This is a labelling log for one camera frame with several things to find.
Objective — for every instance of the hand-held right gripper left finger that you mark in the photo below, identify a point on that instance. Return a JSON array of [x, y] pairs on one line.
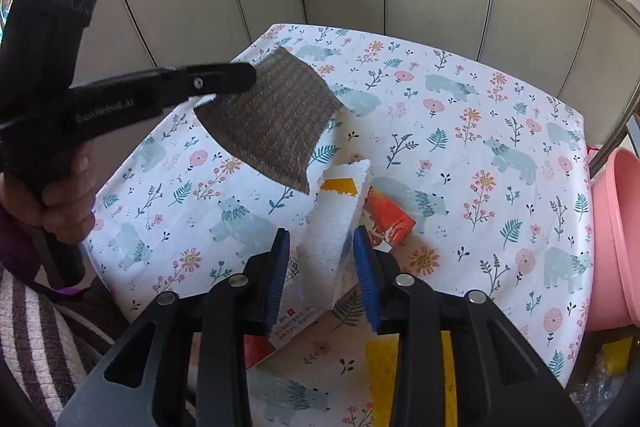
[[277, 287]]

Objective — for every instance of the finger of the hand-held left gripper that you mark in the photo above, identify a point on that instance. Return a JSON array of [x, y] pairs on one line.
[[215, 79]]

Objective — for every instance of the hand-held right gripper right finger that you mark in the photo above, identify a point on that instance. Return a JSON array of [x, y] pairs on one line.
[[367, 287]]

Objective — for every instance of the grey metal mesh cloth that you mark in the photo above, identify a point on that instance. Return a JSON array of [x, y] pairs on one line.
[[275, 117]]

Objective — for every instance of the white foam piece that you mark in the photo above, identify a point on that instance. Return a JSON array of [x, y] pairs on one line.
[[330, 227]]

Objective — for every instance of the pink plastic basin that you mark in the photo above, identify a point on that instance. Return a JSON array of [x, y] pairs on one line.
[[615, 257]]

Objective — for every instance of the person's left hand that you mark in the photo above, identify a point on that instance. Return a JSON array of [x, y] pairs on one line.
[[72, 202]]

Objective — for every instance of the white red paper box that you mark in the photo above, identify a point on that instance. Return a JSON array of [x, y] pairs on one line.
[[300, 329]]

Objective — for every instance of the orange carton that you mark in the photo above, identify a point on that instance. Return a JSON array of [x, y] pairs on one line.
[[390, 219]]

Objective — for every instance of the yellow flat piece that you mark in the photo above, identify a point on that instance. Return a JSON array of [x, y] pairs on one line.
[[380, 382]]

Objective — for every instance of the yellow white packet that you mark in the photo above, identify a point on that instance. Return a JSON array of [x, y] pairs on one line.
[[340, 187]]

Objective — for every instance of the floral bear tablecloth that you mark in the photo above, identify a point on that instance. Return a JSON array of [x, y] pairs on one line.
[[450, 157]]

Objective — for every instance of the striped knit sweater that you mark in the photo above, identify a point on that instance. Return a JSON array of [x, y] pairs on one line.
[[35, 347]]

